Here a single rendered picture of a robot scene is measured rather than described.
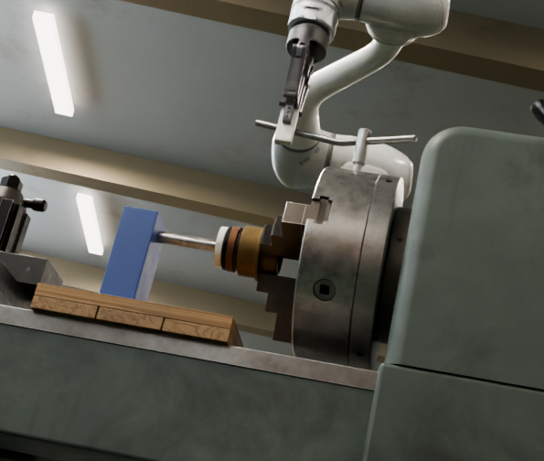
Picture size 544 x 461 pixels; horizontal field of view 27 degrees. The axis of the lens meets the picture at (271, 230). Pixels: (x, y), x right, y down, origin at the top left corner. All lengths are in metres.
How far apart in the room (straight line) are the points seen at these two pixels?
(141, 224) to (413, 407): 0.59
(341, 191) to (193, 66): 5.56
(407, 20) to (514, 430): 0.88
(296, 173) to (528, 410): 1.17
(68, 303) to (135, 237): 0.23
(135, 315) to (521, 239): 0.56
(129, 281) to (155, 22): 5.18
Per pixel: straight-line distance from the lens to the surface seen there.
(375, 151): 2.58
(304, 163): 2.56
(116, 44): 7.31
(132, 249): 1.88
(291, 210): 1.76
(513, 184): 1.69
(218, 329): 1.65
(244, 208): 8.48
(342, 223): 1.72
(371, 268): 1.70
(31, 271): 1.98
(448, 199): 1.67
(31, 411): 1.69
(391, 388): 1.57
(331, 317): 1.73
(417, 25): 2.15
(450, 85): 6.90
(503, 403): 1.57
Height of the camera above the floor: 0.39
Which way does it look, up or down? 23 degrees up
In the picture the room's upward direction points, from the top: 13 degrees clockwise
